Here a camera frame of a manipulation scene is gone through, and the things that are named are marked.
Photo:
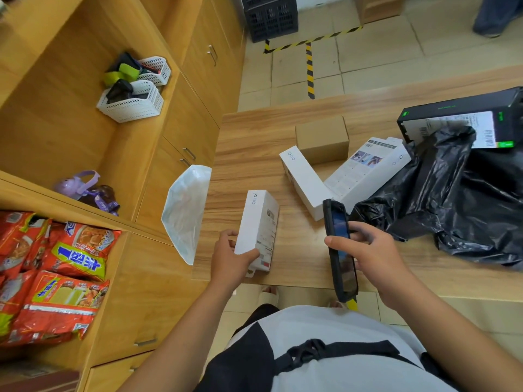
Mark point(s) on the short yellow black hazard tape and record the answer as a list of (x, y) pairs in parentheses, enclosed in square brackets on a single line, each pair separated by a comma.
[(352, 304)]

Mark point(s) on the black fabric item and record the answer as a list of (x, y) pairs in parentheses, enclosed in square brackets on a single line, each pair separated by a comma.
[(124, 60)]

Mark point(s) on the person's white slipper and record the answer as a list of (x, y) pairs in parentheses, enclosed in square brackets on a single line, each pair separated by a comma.
[(267, 297), (338, 304)]

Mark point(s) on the white product box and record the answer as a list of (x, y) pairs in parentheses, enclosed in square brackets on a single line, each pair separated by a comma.
[(261, 224), (302, 183), (367, 175)]

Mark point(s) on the person's left hand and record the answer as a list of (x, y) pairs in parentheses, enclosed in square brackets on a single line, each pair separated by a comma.
[(229, 269)]

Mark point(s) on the black plastic crate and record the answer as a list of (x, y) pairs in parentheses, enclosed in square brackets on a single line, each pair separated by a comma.
[(269, 18)]

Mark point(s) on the white woven sack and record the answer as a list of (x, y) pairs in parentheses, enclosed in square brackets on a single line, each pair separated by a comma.
[(188, 208)]

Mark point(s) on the yellow green fabric roll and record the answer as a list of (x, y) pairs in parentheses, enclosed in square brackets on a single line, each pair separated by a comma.
[(111, 79), (130, 72)]

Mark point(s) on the person's right hand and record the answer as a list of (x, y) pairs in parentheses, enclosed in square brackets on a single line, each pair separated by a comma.
[(380, 265)]

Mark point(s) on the black handheld scanner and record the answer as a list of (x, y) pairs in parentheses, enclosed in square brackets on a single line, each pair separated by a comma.
[(337, 220)]

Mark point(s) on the long yellow black hazard tape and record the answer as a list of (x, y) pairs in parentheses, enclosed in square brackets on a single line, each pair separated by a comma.
[(309, 69)]

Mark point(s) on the person's right forearm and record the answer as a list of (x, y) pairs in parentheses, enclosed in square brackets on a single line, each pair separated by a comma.
[(457, 342)]

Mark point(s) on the person's white black shirt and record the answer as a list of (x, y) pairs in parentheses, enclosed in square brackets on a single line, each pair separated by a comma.
[(335, 326)]

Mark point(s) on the purple plastic toy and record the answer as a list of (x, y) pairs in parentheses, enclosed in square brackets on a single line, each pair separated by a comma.
[(75, 185)]

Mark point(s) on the yellow wooden cabinet unit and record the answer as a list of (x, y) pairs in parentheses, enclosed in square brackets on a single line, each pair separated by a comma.
[(49, 130)]

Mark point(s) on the pile of red snack packets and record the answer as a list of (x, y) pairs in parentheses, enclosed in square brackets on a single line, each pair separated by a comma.
[(57, 289)]

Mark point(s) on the person's black trousers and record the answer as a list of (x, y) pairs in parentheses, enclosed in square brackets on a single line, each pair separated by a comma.
[(253, 322)]

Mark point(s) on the white plastic basket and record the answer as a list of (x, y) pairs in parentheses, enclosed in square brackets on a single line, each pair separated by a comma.
[(130, 110), (159, 71)]

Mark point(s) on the pile of black poly bags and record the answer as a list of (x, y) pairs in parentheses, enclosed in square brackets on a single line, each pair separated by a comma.
[(449, 200)]

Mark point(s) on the wooden drawer cabinet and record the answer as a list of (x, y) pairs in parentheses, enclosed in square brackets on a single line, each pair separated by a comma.
[(380, 8)]

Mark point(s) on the black pouch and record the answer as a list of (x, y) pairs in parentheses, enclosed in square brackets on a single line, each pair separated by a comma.
[(119, 91)]

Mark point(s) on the plain cardboard box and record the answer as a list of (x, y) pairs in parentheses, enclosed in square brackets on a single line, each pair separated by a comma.
[(323, 138)]

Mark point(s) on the person's left forearm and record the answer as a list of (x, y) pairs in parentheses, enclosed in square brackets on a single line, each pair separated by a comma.
[(179, 347)]

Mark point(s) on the cardboard carton maroon stripe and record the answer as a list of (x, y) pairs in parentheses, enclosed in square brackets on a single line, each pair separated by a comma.
[(36, 377)]

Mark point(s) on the black box green marks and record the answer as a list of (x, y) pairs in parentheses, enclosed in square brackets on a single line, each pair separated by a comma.
[(449, 108)]

